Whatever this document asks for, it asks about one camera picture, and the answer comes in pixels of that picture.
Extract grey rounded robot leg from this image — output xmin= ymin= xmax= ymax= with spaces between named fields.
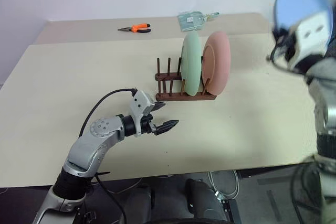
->
xmin=125 ymin=184 xmax=153 ymax=224

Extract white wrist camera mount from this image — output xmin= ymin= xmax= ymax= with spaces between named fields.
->
xmin=128 ymin=89 xmax=156 ymax=138
xmin=288 ymin=11 xmax=333 ymax=70

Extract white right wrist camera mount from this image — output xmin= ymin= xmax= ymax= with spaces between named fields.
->
xmin=288 ymin=11 xmax=333 ymax=70

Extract dark rounded robot leg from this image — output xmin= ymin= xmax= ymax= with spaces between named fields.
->
xmin=184 ymin=178 xmax=227 ymax=221

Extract orange handled pliers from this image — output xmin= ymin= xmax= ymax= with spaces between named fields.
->
xmin=117 ymin=23 xmax=152 ymax=35

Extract blue plate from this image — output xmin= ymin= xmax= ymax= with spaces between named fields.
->
xmin=272 ymin=0 xmax=333 ymax=29

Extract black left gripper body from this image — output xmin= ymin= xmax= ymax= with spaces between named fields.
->
xmin=140 ymin=113 xmax=159 ymax=135

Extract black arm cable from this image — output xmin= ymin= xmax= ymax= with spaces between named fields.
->
xmin=266 ymin=55 xmax=316 ymax=79
xmin=78 ymin=88 xmax=138 ymax=138

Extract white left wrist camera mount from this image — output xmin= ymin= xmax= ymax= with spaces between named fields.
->
xmin=128 ymin=89 xmax=156 ymax=138

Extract pink plate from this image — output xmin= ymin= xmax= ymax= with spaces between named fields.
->
xmin=201 ymin=31 xmax=232 ymax=96

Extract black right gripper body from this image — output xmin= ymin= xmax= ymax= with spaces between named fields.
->
xmin=270 ymin=26 xmax=300 ymax=63

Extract black cable under table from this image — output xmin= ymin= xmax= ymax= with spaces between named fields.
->
xmin=90 ymin=171 xmax=132 ymax=224

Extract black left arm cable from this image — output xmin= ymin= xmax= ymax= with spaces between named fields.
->
xmin=78 ymin=88 xmax=138 ymax=138

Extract white floor cable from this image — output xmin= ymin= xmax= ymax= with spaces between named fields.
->
xmin=208 ymin=169 xmax=240 ymax=200

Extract green plate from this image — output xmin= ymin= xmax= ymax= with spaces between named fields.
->
xmin=181 ymin=32 xmax=203 ymax=97

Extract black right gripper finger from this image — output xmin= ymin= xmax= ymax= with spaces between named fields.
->
xmin=272 ymin=23 xmax=289 ymax=40

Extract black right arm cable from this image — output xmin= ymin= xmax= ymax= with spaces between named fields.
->
xmin=266 ymin=55 xmax=316 ymax=79

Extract wooden dish rack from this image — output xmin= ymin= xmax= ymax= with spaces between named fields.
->
xmin=154 ymin=57 xmax=218 ymax=102

